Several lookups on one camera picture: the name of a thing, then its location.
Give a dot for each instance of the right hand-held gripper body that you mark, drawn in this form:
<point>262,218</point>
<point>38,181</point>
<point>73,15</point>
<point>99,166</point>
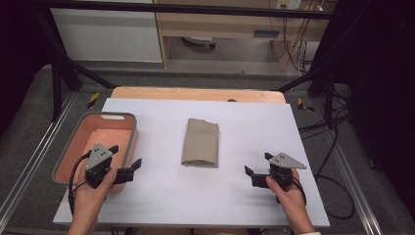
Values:
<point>284,161</point>

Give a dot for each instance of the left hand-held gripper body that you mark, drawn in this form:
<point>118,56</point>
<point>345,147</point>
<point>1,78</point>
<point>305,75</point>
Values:
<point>98,157</point>

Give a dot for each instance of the pink basket with grey rim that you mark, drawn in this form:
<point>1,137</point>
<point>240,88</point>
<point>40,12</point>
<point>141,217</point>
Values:
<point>98,127</point>

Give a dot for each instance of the beige cloth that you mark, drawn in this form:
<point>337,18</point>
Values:
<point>200,143</point>

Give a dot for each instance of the person's right hand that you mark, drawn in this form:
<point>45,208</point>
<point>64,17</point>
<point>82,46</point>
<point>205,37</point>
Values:
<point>292,199</point>

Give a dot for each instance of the person's left hand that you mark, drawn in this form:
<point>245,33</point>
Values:
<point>88,199</point>

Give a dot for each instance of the yellow black tape strip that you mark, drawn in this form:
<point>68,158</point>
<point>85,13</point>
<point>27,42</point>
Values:
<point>304,105</point>
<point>93,100</point>

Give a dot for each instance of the black metal stand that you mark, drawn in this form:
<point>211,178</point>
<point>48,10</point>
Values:
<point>323,84</point>
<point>63,71</point>

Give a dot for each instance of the wooden table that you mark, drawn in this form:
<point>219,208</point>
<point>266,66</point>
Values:
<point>195,94</point>

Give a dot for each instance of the white cabinet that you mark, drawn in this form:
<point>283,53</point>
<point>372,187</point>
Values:
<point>104,36</point>

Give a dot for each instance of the black curtain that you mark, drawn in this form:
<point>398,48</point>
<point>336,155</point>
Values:
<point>16,49</point>
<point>378,81</point>

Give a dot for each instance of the white chair base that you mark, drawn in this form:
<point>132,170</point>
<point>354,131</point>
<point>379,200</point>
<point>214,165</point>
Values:
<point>199,40</point>

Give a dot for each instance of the light wooden desk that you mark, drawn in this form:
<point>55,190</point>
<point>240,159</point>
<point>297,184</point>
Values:
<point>221,24</point>

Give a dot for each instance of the white power strip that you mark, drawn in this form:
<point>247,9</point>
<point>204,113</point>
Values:
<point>288,4</point>

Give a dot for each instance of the aluminium floor rail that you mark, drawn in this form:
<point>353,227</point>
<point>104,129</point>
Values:
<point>36,153</point>
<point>355,182</point>

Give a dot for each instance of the black horizontal frame bar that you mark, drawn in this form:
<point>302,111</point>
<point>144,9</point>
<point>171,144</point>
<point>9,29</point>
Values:
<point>195,9</point>

